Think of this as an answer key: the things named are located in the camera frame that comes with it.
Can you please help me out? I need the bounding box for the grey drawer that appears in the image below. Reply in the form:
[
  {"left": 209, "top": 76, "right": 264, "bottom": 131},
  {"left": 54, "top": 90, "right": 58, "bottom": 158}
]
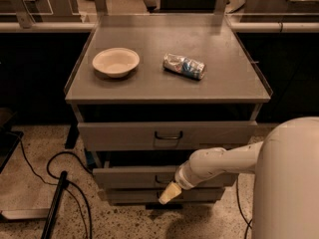
[
  {"left": 98, "top": 188, "right": 224, "bottom": 205},
  {"left": 78, "top": 120, "right": 257, "bottom": 151},
  {"left": 92, "top": 164, "right": 238, "bottom": 189}
]

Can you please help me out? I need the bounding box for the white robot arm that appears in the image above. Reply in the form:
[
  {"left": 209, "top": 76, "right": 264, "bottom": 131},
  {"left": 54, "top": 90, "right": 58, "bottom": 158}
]
[{"left": 159, "top": 117, "right": 319, "bottom": 239}]

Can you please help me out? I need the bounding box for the grey top drawer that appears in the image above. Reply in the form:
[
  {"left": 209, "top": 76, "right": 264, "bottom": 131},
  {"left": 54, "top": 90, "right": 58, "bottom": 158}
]
[{"left": 78, "top": 120, "right": 257, "bottom": 151}]

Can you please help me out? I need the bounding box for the grey bottom drawer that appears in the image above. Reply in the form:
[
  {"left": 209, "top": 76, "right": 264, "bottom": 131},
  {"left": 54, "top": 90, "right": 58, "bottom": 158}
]
[{"left": 98, "top": 188, "right": 224, "bottom": 205}]

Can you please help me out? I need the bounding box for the grey drawer cabinet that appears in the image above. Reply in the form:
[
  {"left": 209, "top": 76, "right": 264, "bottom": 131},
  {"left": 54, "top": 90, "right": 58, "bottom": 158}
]
[{"left": 66, "top": 14, "right": 270, "bottom": 205}]

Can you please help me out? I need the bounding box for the black bar on floor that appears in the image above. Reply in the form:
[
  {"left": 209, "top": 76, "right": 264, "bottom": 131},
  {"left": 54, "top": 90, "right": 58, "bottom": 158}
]
[{"left": 41, "top": 171, "right": 67, "bottom": 239}]

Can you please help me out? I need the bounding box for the crushed silver blue can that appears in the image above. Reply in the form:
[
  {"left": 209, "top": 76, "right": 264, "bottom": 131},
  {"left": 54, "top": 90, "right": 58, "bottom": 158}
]
[{"left": 162, "top": 53, "right": 205, "bottom": 81}]

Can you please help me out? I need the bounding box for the white paper bowl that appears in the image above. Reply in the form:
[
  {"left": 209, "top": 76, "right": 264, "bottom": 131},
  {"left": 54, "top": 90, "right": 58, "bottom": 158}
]
[{"left": 92, "top": 48, "right": 140, "bottom": 78}]

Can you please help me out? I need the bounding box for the dark tray left edge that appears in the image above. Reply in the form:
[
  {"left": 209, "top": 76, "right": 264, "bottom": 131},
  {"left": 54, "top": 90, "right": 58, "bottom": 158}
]
[{"left": 0, "top": 131, "right": 23, "bottom": 173}]

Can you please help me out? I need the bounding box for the black cable right floor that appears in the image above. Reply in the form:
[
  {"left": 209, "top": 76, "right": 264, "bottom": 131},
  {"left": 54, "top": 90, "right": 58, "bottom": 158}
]
[{"left": 234, "top": 176, "right": 254, "bottom": 239}]

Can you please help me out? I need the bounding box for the black cable floor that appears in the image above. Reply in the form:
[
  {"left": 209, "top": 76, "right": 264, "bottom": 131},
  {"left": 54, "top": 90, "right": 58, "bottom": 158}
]
[
  {"left": 6, "top": 129, "right": 101, "bottom": 239},
  {"left": 234, "top": 176, "right": 254, "bottom": 239}
]

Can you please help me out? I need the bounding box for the black cable left floor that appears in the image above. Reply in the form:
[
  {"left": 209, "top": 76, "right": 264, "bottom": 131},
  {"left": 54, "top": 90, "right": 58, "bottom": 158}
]
[{"left": 6, "top": 129, "right": 101, "bottom": 239}]

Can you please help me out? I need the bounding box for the white horizontal rail pipe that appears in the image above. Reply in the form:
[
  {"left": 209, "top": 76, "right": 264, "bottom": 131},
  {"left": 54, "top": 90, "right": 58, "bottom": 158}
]
[{"left": 0, "top": 22, "right": 319, "bottom": 33}]

